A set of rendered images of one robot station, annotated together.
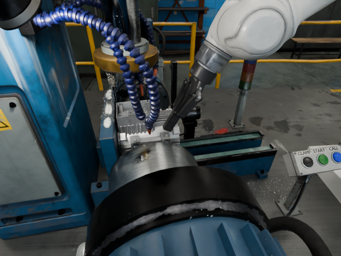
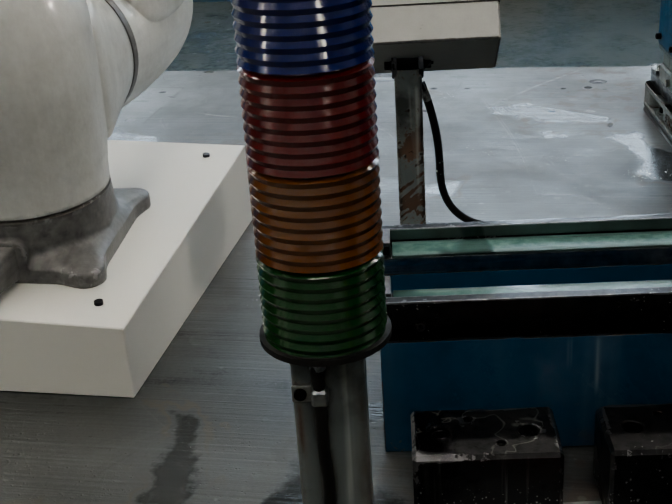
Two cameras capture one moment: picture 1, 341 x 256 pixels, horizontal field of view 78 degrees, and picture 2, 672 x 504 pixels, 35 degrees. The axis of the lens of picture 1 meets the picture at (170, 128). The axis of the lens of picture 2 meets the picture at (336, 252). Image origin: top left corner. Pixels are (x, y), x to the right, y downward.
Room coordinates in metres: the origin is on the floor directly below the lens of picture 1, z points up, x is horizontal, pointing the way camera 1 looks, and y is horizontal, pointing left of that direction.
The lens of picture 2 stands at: (1.46, -0.26, 1.28)
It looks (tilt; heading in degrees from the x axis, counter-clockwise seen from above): 24 degrees down; 195
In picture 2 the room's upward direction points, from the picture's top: 4 degrees counter-clockwise
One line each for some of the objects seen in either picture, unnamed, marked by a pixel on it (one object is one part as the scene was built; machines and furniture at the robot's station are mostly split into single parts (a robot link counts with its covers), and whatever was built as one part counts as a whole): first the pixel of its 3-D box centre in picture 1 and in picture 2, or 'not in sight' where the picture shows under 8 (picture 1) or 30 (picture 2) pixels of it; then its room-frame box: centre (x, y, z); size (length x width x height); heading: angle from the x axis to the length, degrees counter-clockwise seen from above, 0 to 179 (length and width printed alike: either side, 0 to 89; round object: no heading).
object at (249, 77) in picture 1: (247, 75); (316, 203); (1.02, -0.39, 1.10); 0.06 x 0.06 x 0.04
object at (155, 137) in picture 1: (148, 137); not in sight; (0.62, 0.08, 1.01); 0.20 x 0.19 x 0.19; 101
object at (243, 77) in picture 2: (249, 66); (309, 109); (1.02, -0.39, 1.14); 0.06 x 0.06 x 0.04
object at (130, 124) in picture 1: (135, 117); not in sight; (0.61, 0.12, 1.11); 0.12 x 0.11 x 0.07; 101
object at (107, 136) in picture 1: (106, 151); not in sight; (0.59, 0.24, 0.97); 0.30 x 0.11 x 0.34; 11
